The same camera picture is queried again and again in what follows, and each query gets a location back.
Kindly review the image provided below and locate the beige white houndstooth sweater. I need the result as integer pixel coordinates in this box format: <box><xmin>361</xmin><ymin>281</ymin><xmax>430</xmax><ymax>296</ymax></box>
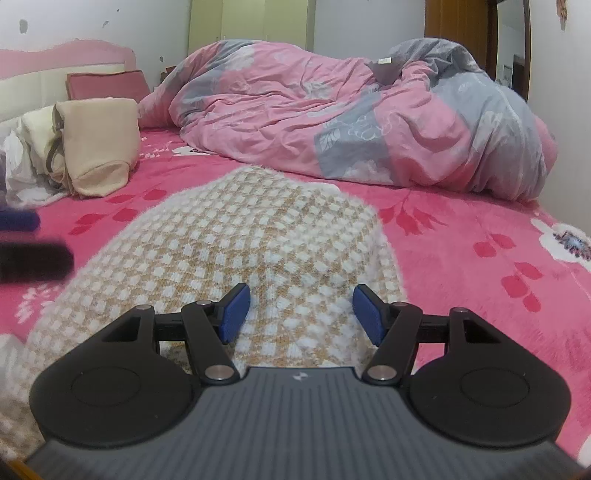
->
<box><xmin>1</xmin><ymin>167</ymin><xmax>406</xmax><ymax>458</ymax></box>

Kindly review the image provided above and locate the white crumpled clothes pile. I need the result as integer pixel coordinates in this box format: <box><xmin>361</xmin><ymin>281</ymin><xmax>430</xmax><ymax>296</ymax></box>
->
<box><xmin>1</xmin><ymin>105</ymin><xmax>67</xmax><ymax>210</ymax></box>

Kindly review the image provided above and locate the beige folded garment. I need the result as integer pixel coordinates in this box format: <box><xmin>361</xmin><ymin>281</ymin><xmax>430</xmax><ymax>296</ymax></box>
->
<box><xmin>44</xmin><ymin>97</ymin><xmax>140</xmax><ymax>197</ymax></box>

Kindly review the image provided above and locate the pink cream headboard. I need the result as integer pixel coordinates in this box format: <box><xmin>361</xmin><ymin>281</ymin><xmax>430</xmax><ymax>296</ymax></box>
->
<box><xmin>1</xmin><ymin>39</ymin><xmax>136</xmax><ymax>123</ymax></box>

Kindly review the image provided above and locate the pink floral fleece bedsheet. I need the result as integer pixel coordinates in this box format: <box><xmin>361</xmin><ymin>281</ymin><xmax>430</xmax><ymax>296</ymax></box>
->
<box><xmin>1</xmin><ymin>130</ymin><xmax>590</xmax><ymax>464</ymax></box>

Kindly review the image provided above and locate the dark pink pillow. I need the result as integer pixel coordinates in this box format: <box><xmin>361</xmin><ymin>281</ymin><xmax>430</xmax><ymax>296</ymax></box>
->
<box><xmin>66</xmin><ymin>70</ymin><xmax>150</xmax><ymax>103</ymax></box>

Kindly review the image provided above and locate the pink grey floral duvet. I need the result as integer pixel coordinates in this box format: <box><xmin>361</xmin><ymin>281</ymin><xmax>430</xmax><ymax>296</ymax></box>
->
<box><xmin>139</xmin><ymin>38</ymin><xmax>558</xmax><ymax>202</ymax></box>

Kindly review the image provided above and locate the brown wooden door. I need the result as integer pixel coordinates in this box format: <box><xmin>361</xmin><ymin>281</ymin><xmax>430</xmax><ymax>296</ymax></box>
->
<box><xmin>425</xmin><ymin>0</ymin><xmax>531</xmax><ymax>99</ymax></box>

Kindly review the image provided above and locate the yellow-green wardrobe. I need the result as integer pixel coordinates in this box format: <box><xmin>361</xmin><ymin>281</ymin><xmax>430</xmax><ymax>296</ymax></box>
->
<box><xmin>187</xmin><ymin>0</ymin><xmax>315</xmax><ymax>53</ymax></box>

